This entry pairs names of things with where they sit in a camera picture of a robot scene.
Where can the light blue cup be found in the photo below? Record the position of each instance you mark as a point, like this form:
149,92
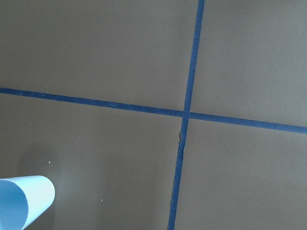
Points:
23,200

